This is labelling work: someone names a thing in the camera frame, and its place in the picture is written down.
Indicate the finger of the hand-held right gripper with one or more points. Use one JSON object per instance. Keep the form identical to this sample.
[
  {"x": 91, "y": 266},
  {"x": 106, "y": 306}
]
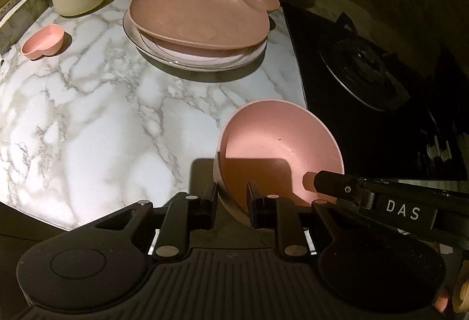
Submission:
[{"x": 337, "y": 186}]

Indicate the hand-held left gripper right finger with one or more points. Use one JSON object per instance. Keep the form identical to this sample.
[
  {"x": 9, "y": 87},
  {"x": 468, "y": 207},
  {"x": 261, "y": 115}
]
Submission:
[{"x": 256, "y": 206}]

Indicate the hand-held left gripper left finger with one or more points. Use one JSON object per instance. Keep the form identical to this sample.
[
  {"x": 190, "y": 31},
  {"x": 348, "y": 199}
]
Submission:
[{"x": 209, "y": 202}]

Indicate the pink bowl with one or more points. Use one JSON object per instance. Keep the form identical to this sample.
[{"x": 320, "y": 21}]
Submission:
[{"x": 271, "y": 136}]

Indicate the large white plate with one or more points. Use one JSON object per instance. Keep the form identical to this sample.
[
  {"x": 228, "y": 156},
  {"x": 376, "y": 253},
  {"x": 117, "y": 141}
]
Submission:
[{"x": 234, "y": 64}]

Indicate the small white plate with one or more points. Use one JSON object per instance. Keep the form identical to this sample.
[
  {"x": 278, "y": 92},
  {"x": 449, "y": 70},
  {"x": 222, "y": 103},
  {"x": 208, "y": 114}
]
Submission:
[{"x": 190, "y": 52}]

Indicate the pink bear-shaped plate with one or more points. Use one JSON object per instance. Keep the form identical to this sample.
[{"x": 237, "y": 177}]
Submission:
[{"x": 190, "y": 8}]

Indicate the small pink heart-shaped dish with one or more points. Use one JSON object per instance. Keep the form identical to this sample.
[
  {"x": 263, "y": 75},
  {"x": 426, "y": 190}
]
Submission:
[{"x": 40, "y": 39}]

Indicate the person's right hand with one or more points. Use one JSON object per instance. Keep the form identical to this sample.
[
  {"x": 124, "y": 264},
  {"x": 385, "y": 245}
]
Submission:
[{"x": 441, "y": 302}]

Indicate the metal stove knob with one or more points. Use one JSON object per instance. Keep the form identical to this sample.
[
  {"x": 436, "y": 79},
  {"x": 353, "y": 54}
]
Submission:
[
  {"x": 446, "y": 155},
  {"x": 433, "y": 151}
]

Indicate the black gas stove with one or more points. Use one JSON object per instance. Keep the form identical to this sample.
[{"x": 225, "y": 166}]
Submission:
[{"x": 329, "y": 92}]

